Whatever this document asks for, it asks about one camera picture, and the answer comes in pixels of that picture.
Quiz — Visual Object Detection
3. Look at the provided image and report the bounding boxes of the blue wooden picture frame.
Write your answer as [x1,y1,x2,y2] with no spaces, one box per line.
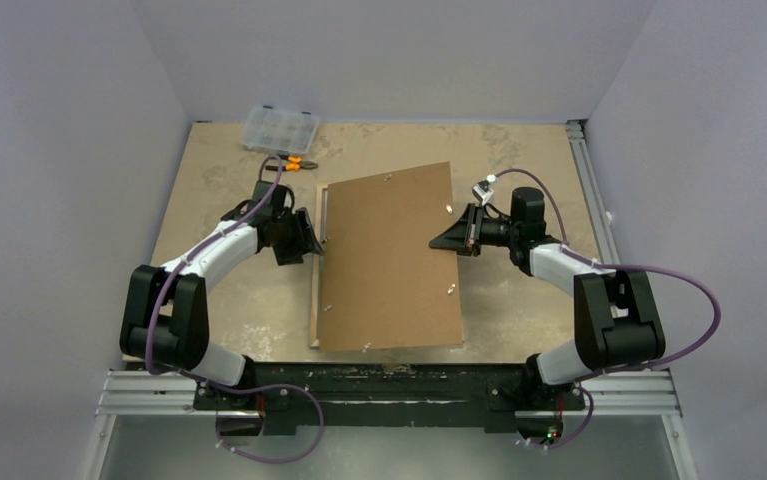
[308,184,328,349]

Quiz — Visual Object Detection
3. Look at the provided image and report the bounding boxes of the brown cardboard backing board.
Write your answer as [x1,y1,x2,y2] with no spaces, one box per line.
[317,162,464,352]

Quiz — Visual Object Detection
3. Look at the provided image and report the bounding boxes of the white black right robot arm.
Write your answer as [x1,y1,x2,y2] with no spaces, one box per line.
[429,187,666,407]

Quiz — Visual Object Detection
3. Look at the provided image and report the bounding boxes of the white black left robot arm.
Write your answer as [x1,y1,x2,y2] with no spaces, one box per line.
[119,181,324,409]

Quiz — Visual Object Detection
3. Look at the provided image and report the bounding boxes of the orange black pliers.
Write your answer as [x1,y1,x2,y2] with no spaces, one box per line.
[261,155,319,172]

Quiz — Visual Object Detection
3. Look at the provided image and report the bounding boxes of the clear plastic organizer box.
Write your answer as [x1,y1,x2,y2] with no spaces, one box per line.
[238,105,320,156]

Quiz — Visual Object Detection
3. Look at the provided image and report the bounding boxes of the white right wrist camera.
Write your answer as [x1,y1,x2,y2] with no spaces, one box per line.
[472,174,497,206]

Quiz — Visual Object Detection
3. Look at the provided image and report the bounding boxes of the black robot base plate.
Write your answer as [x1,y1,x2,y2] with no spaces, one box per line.
[193,362,586,439]

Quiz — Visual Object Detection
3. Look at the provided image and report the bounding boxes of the aluminium front rail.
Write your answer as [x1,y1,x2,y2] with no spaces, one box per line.
[95,371,682,416]

